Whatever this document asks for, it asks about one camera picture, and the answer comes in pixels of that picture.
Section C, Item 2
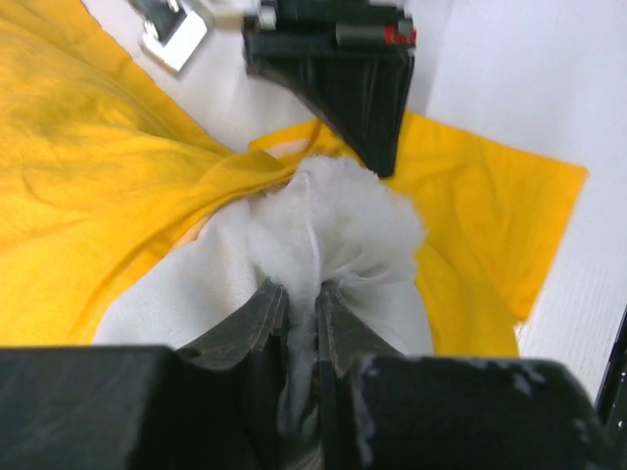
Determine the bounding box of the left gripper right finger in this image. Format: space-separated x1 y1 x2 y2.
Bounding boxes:
316 282 626 469

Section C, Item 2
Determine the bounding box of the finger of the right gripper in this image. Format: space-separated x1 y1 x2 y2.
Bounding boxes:
243 30 414 177

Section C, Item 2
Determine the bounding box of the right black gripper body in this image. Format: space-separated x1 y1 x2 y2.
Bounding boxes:
242 1 416 48

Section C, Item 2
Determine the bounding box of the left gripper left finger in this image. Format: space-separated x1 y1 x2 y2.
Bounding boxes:
1 281 288 469

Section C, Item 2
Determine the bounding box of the white pillow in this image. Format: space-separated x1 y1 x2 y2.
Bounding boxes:
94 156 434 439

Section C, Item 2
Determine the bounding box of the yellow printed pillowcase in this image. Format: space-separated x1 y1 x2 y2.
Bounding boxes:
1 1 588 357

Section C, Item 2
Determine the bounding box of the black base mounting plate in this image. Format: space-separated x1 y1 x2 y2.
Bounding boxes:
596 312 626 434

